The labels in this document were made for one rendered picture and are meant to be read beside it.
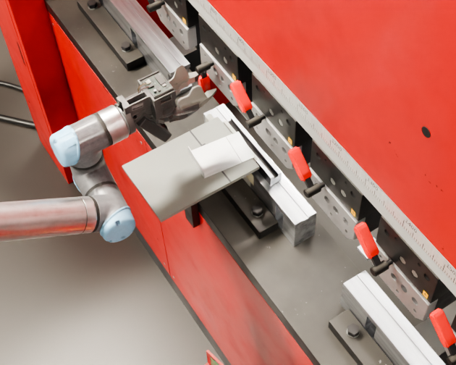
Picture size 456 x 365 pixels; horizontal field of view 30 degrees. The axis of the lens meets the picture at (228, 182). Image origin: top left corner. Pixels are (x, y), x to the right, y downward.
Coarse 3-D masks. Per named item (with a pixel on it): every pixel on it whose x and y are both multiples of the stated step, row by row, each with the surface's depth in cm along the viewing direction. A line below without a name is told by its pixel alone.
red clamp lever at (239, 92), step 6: (234, 84) 166; (240, 84) 166; (234, 90) 166; (240, 90) 166; (240, 96) 166; (246, 96) 167; (240, 102) 167; (246, 102) 167; (240, 108) 167; (246, 108) 167; (246, 114) 168; (252, 114) 167; (246, 120) 168; (252, 120) 167; (258, 120) 167; (246, 126) 168; (252, 126) 167
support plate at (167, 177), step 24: (216, 120) 202; (168, 144) 198; (192, 144) 198; (144, 168) 194; (168, 168) 194; (192, 168) 194; (240, 168) 193; (144, 192) 190; (168, 192) 190; (192, 192) 190; (168, 216) 186
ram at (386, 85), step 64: (192, 0) 174; (256, 0) 147; (320, 0) 128; (384, 0) 112; (448, 0) 101; (320, 64) 138; (384, 64) 120; (448, 64) 107; (384, 128) 129; (448, 128) 114; (384, 192) 139; (448, 192) 122; (448, 256) 131
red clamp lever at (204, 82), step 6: (198, 66) 178; (204, 66) 178; (210, 66) 179; (198, 72) 178; (204, 72) 180; (198, 78) 181; (204, 78) 181; (198, 84) 183; (204, 84) 182; (204, 90) 183
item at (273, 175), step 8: (232, 120) 202; (240, 128) 200; (248, 136) 198; (248, 144) 198; (256, 144) 197; (256, 152) 197; (264, 152) 196; (256, 160) 194; (264, 160) 195; (264, 168) 193; (272, 168) 193; (264, 176) 194; (272, 176) 192; (280, 176) 193; (272, 184) 194
